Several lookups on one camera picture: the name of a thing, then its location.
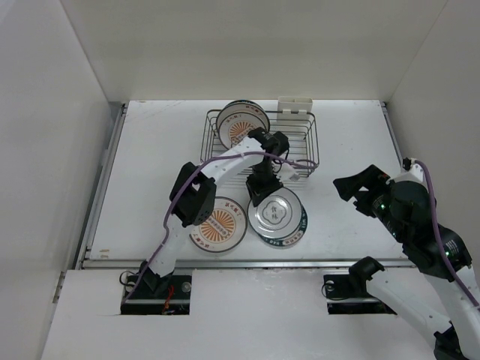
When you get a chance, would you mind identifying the green rim lettered plate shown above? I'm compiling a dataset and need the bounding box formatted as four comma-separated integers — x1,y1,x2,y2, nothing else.
258,206,308,248

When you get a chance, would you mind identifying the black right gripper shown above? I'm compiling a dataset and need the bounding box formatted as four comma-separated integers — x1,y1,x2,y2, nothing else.
333,162,408,242

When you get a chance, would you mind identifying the white plastic cutlery holder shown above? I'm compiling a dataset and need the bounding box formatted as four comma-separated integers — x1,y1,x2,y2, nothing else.
277,96,313,121

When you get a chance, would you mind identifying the white plate green emblem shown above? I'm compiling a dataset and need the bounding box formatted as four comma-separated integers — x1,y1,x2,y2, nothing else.
247,187,302,239

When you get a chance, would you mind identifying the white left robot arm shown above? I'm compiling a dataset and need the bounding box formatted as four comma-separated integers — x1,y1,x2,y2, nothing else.
136,127,290,298

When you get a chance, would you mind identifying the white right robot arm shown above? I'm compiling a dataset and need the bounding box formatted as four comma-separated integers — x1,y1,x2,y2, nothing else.
324,158,479,359

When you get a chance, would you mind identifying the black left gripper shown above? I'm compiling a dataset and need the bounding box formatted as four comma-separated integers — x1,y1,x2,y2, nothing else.
246,161,282,207

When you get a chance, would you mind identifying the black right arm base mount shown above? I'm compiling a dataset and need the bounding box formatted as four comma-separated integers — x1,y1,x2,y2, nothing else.
321,274,396,315

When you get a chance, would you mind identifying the orange sunburst plate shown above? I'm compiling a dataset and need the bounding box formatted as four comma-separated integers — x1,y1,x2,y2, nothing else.
190,196,248,254
216,103,270,149
224,99,263,110

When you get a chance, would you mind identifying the metal wire dish rack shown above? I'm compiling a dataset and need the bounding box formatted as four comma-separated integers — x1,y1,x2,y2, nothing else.
199,109,320,180

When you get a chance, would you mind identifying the orange sunburst plate front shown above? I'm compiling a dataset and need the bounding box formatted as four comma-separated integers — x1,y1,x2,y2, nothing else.
190,196,248,254

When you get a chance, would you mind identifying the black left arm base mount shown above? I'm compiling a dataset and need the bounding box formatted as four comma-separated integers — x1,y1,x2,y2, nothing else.
119,271,192,316

